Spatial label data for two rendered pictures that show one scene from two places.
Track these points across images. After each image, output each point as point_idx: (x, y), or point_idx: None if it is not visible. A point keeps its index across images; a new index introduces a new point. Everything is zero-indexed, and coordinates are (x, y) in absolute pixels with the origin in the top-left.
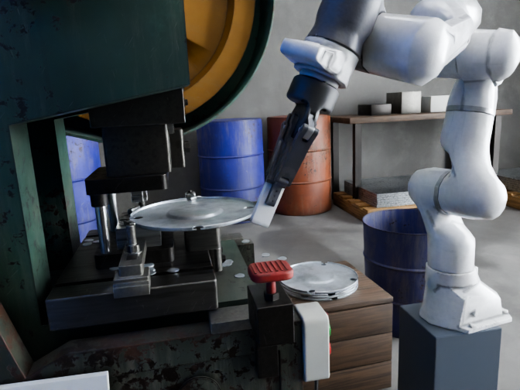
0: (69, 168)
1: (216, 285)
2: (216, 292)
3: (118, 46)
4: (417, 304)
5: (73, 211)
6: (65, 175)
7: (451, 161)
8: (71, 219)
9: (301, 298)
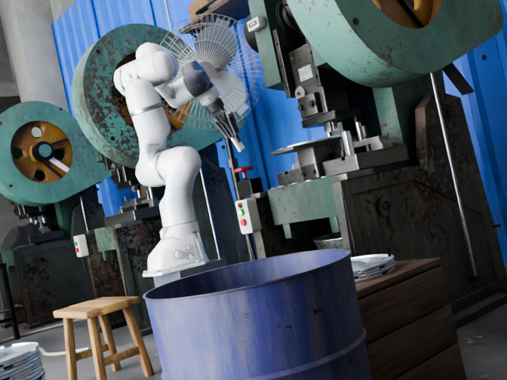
0: (392, 102)
1: (277, 176)
2: (278, 179)
3: None
4: (211, 262)
5: (395, 130)
6: (383, 108)
7: (166, 143)
8: (389, 135)
9: None
